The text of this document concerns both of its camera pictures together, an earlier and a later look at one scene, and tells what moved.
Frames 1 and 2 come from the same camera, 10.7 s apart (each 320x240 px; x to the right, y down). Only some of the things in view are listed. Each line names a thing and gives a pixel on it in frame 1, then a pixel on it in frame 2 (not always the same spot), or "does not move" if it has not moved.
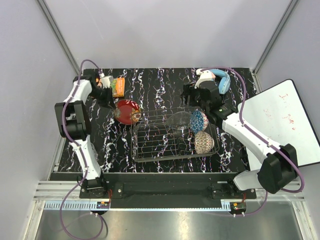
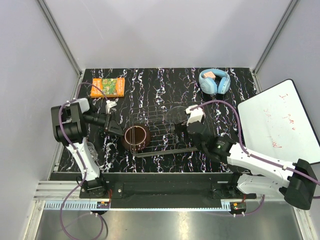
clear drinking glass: x=94 y=151 does not move
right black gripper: x=189 y=89 → x=180 y=128
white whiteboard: x=277 y=116 does not move
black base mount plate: x=203 y=186 does not move
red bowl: x=127 y=112 → x=136 y=138
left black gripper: x=108 y=100 → x=111 y=125
